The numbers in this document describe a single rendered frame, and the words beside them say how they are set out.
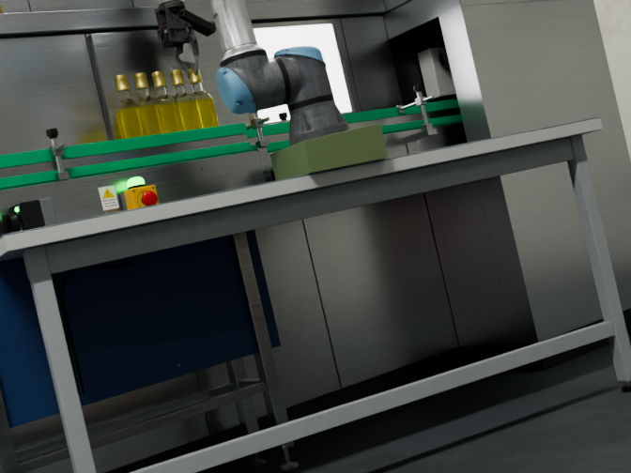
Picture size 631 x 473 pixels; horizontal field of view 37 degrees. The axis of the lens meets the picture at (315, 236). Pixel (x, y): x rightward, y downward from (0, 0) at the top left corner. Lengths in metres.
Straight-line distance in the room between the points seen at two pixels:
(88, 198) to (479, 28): 1.49
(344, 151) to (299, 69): 0.23
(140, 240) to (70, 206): 0.35
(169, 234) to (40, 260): 0.28
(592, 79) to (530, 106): 0.38
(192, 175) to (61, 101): 0.46
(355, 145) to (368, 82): 1.16
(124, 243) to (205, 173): 0.56
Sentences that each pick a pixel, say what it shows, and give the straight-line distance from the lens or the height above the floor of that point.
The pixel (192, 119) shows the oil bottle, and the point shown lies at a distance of 2.76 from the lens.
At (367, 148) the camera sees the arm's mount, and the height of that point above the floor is 0.78.
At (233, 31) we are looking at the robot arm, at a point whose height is 1.12.
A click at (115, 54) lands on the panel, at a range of 2.88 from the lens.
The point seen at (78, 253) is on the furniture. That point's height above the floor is 0.68.
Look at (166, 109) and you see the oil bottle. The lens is 2.73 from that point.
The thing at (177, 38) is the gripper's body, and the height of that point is 1.25.
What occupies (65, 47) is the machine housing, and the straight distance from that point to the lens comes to 2.86.
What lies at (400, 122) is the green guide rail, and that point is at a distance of 3.19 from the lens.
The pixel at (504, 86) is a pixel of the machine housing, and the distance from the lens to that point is 3.30.
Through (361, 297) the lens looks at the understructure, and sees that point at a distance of 3.22.
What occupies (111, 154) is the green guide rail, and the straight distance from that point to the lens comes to 2.51.
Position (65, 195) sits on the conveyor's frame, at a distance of 2.42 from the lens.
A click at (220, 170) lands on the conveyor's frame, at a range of 2.62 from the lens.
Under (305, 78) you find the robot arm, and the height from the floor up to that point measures 0.98.
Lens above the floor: 0.60
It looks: level
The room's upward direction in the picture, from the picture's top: 13 degrees counter-clockwise
